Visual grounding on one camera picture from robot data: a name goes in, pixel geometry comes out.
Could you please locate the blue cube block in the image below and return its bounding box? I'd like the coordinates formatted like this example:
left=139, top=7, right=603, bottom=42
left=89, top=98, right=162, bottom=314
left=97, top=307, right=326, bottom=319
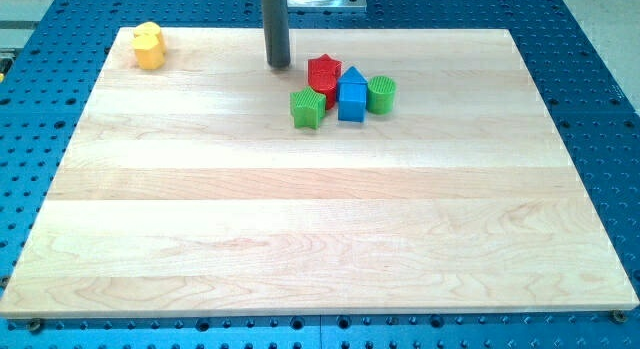
left=338, top=83, right=367, bottom=122

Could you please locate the green star block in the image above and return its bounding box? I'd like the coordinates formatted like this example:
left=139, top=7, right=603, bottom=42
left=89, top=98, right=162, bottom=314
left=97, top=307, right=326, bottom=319
left=290, top=86, right=326, bottom=129

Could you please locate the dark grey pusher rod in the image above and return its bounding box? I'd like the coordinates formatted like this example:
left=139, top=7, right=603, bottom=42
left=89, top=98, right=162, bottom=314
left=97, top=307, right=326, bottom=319
left=261, top=0, right=291, bottom=69

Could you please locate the yellow hexagon block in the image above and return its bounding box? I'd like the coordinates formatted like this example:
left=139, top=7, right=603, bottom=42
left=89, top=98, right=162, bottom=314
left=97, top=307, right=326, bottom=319
left=132, top=35, right=165, bottom=70

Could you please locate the yellow heart block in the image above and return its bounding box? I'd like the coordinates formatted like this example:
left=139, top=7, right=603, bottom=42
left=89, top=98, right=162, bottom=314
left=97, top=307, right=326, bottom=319
left=133, top=21, right=167, bottom=53

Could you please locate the green cylinder block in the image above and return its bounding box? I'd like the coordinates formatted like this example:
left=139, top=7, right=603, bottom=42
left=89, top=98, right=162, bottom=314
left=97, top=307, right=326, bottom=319
left=366, top=76, right=397, bottom=115

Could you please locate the right board mounting screw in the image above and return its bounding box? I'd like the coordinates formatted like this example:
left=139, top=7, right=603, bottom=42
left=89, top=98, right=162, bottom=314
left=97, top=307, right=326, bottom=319
left=609, top=310, right=628, bottom=324

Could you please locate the left board mounting screw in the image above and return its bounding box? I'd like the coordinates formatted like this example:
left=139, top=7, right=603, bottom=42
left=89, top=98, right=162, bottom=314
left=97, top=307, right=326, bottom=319
left=25, top=318, right=42, bottom=333

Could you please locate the board mounting screw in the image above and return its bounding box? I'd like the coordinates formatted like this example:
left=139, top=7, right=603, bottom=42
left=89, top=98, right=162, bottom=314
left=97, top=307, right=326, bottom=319
left=25, top=318, right=42, bottom=333
left=609, top=310, right=628, bottom=324

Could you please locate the light wooden board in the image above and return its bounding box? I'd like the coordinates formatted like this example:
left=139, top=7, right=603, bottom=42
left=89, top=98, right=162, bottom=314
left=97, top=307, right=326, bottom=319
left=1, top=27, right=638, bottom=319

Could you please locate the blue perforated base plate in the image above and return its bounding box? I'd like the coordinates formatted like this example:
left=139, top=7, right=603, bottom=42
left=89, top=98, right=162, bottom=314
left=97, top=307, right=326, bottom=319
left=1, top=0, right=639, bottom=348

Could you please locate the red star block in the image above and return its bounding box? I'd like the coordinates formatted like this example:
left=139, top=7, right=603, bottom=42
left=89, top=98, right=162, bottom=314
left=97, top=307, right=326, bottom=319
left=307, top=54, right=342, bottom=110

